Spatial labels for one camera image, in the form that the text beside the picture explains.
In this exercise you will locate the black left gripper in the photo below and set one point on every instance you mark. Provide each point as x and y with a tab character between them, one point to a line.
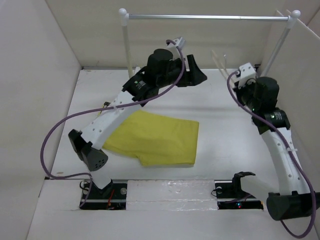
192	78

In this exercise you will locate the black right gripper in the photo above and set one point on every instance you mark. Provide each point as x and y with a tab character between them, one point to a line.
252	83

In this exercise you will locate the beige trouser hanger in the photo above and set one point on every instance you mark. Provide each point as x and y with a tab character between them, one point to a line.
221	64

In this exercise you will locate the yellow trousers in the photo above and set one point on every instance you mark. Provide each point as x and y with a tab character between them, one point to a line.
156	140

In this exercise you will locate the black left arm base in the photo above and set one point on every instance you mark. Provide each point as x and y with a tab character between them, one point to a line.
113	199

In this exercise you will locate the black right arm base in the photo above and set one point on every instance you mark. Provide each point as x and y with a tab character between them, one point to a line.
230	196

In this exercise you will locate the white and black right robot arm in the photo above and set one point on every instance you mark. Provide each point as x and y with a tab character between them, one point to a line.
294	197

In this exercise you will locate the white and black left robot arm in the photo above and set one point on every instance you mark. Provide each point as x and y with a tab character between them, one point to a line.
135	93

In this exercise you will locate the white clothes rack with metal bar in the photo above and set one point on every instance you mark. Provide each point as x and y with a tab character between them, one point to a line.
241	38

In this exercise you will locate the white foam block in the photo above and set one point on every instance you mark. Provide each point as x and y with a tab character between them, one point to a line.
170	195

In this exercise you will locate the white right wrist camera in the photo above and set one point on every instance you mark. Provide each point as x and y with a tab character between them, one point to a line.
247	72

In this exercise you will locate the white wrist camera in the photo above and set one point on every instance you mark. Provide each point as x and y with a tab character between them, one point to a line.
173	45
247	72

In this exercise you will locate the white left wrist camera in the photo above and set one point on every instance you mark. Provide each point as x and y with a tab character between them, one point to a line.
173	45

